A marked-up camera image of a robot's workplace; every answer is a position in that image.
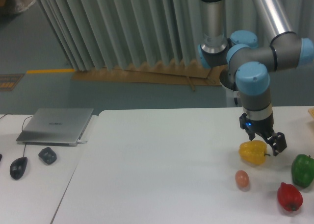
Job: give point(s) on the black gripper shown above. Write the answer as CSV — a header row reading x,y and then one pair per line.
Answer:
x,y
264,128

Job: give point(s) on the yellow bell pepper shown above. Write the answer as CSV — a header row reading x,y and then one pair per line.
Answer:
x,y
254,152

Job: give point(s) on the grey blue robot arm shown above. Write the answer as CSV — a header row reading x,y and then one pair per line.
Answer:
x,y
249,65

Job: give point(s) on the green bell pepper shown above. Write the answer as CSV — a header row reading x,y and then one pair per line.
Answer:
x,y
302,170

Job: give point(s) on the red bell pepper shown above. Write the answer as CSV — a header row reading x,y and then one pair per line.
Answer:
x,y
289,197

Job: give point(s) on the brown egg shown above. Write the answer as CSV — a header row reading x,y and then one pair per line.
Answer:
x,y
242,178

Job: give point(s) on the yellow basket corner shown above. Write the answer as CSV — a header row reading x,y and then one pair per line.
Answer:
x,y
311,112

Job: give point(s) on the brown cardboard sheet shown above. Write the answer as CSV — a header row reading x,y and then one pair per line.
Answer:
x,y
192,75

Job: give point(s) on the grey pleated curtain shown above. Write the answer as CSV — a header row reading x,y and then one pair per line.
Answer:
x,y
109,33

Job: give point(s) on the silver closed laptop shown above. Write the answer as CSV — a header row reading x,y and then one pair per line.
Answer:
x,y
56,126

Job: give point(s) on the small black gadget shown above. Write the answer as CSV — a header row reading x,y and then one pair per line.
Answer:
x,y
47,155

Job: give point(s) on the black computer mouse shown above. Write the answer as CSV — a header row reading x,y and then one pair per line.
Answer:
x,y
18,167

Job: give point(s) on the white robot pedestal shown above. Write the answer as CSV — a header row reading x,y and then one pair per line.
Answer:
x,y
232,93

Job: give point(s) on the white laptop cable plug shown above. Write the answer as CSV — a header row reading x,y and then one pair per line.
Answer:
x,y
81,142

